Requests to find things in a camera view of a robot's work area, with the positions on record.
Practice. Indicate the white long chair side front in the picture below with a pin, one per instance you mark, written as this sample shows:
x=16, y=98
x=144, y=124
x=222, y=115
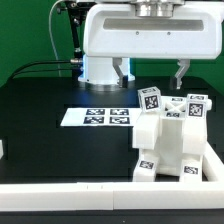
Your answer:
x=169, y=130

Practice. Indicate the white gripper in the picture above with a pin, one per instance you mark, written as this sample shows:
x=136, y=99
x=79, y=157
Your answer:
x=193, y=32

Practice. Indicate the white part at left edge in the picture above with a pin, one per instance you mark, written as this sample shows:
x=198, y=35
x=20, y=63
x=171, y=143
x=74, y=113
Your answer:
x=1, y=149

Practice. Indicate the small white tagged block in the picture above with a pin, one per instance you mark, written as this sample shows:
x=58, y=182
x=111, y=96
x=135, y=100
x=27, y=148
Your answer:
x=149, y=99

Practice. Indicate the black camera stand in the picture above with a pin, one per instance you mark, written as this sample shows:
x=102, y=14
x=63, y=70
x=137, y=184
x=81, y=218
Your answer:
x=77, y=12

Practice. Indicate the small white tagged cube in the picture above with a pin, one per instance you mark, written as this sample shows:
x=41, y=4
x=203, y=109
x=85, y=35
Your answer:
x=197, y=105

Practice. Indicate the white chair back panel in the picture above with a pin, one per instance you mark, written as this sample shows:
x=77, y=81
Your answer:
x=100, y=117

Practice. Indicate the white chair seat part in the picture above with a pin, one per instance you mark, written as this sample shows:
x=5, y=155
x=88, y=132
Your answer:
x=169, y=166

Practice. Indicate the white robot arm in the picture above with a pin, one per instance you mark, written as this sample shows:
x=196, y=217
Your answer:
x=99, y=71

